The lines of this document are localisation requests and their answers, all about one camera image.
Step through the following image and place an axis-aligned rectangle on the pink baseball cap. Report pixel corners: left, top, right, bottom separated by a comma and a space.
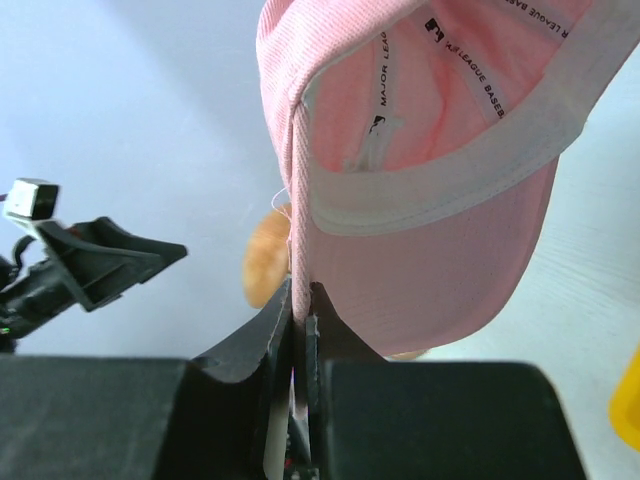
256, 1, 639, 356

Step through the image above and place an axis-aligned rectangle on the yellow plastic bin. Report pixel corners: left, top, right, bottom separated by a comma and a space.
608, 349, 640, 451

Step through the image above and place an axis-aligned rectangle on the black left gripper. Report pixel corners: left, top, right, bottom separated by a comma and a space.
1, 217, 187, 341

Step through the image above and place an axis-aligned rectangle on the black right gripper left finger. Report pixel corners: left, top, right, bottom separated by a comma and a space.
1, 286, 291, 479

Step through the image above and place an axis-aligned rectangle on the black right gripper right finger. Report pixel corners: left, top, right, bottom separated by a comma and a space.
306, 284, 586, 479

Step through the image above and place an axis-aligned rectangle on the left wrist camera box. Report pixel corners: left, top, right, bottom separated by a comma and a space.
2, 178, 60, 222

